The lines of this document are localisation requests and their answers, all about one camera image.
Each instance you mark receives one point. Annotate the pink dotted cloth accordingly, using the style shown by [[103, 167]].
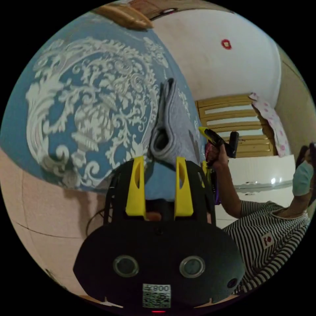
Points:
[[271, 118]]

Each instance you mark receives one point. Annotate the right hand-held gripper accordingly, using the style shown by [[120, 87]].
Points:
[[215, 139]]

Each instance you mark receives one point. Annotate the gray long sleeve sweater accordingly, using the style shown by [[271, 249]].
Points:
[[170, 118]]

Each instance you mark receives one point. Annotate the wooden slatted bed frame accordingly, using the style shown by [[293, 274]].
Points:
[[222, 101]]

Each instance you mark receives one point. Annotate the wooden bed headboard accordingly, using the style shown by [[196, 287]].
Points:
[[123, 16]]

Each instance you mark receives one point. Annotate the person's right hand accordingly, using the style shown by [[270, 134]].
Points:
[[221, 160]]

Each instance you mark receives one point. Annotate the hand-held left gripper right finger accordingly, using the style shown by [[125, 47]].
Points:
[[184, 195]]

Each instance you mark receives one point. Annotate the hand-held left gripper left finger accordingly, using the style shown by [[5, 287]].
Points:
[[135, 192]]

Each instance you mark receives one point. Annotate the bed with blue printed sheet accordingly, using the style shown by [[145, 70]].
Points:
[[123, 39]]

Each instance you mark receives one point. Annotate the person's right forearm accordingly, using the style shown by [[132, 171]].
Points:
[[229, 192]]

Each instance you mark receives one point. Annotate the person's body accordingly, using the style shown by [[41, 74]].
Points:
[[271, 247]]

